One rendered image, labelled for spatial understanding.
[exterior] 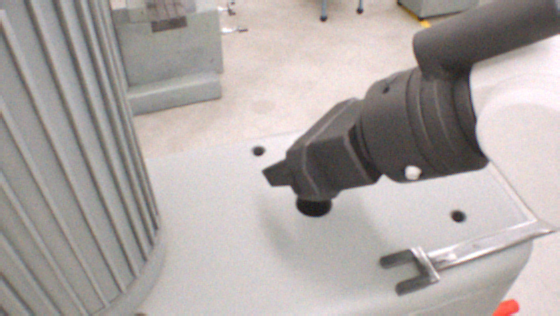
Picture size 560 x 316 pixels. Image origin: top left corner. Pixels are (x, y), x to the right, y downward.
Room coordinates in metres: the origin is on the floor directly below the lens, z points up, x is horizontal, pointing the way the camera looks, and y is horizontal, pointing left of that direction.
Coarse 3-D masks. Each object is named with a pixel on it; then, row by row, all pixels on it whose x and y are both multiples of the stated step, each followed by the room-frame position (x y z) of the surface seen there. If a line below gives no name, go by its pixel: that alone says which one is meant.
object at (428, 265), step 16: (528, 224) 0.27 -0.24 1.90; (480, 240) 0.25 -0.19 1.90; (496, 240) 0.25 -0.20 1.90; (512, 240) 0.25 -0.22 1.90; (528, 240) 0.25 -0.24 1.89; (384, 256) 0.24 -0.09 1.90; (400, 256) 0.24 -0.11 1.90; (416, 256) 0.24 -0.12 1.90; (432, 256) 0.24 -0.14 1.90; (448, 256) 0.24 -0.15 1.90; (464, 256) 0.24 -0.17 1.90; (480, 256) 0.24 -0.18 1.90; (432, 272) 0.22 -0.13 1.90; (400, 288) 0.20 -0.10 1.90; (416, 288) 0.21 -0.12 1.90
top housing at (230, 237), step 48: (240, 144) 0.40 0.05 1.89; (288, 144) 0.40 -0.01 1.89; (192, 192) 0.32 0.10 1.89; (240, 192) 0.32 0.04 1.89; (288, 192) 0.32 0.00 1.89; (384, 192) 0.32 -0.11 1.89; (432, 192) 0.32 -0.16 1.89; (480, 192) 0.32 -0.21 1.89; (192, 240) 0.26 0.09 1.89; (240, 240) 0.26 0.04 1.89; (288, 240) 0.26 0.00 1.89; (336, 240) 0.26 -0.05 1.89; (384, 240) 0.26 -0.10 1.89; (432, 240) 0.26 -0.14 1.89; (192, 288) 0.21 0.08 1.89; (240, 288) 0.21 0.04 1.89; (288, 288) 0.21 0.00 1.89; (336, 288) 0.21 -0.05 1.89; (384, 288) 0.21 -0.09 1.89; (432, 288) 0.21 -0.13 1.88; (480, 288) 0.22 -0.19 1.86
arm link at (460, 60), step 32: (512, 0) 0.25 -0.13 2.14; (544, 0) 0.23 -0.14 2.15; (416, 32) 0.29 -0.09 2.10; (448, 32) 0.26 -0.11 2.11; (480, 32) 0.25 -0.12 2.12; (512, 32) 0.24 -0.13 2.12; (544, 32) 0.23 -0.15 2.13; (448, 64) 0.26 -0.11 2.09; (480, 64) 0.26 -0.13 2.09; (512, 64) 0.23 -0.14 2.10; (544, 64) 0.22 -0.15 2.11; (416, 96) 0.25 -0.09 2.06; (448, 96) 0.24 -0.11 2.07; (480, 96) 0.23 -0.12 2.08; (416, 128) 0.24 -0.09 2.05; (448, 128) 0.23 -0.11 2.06; (448, 160) 0.22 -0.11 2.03; (480, 160) 0.23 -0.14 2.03
